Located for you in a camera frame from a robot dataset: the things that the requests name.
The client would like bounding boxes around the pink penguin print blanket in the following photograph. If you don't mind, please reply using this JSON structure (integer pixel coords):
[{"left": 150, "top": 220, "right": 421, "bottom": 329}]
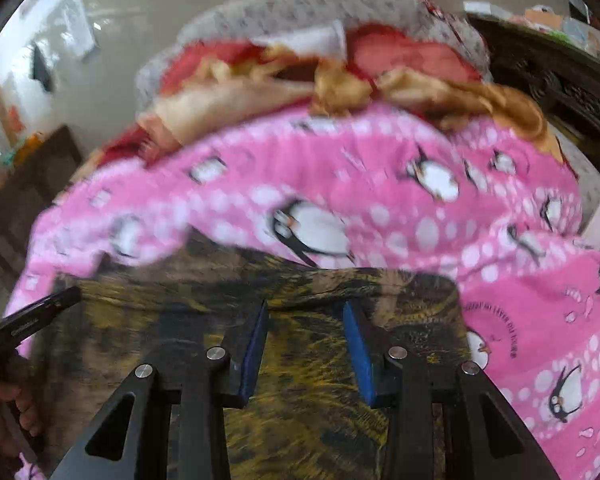
[{"left": 2, "top": 105, "right": 600, "bottom": 480}]

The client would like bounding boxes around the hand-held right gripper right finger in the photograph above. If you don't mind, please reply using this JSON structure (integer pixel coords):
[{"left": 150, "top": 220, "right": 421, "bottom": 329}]
[{"left": 342, "top": 301, "right": 561, "bottom": 480}]

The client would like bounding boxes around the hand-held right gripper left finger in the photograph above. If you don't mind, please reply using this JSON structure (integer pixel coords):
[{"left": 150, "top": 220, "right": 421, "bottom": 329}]
[{"left": 45, "top": 300, "right": 271, "bottom": 480}]

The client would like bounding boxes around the person's left hand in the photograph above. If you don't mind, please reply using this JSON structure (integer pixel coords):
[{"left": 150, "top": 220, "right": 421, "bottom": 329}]
[{"left": 0, "top": 375, "right": 44, "bottom": 461}]

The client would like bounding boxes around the white pillow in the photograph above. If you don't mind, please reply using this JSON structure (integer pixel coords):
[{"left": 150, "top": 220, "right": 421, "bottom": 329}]
[{"left": 252, "top": 22, "right": 349, "bottom": 57}]

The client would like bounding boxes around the clutter on cabinet top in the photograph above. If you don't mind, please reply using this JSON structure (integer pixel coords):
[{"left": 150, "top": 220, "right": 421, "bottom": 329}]
[{"left": 465, "top": 0, "right": 600, "bottom": 57}]

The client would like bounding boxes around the dark wooden side table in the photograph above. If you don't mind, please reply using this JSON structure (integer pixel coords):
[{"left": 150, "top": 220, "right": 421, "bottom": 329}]
[{"left": 0, "top": 125, "right": 88, "bottom": 281}]

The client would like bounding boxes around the brown floral patterned shirt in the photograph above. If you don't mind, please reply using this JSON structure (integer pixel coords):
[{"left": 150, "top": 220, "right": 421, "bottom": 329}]
[{"left": 27, "top": 255, "right": 473, "bottom": 480}]

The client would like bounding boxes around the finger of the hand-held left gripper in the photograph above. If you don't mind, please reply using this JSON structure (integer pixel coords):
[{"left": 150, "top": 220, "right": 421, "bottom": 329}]
[{"left": 0, "top": 286, "right": 83, "bottom": 342}]

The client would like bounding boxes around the red and gold quilt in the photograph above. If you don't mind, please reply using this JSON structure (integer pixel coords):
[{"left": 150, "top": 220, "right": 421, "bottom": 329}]
[{"left": 100, "top": 25, "right": 566, "bottom": 161}]

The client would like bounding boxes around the grey floral pillow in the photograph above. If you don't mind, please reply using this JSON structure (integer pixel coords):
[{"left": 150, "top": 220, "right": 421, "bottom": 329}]
[{"left": 135, "top": 0, "right": 491, "bottom": 106}]

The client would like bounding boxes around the dark carved wooden cabinet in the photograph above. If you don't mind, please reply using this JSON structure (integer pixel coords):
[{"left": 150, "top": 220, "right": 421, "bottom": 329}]
[{"left": 467, "top": 12, "right": 600, "bottom": 181}]

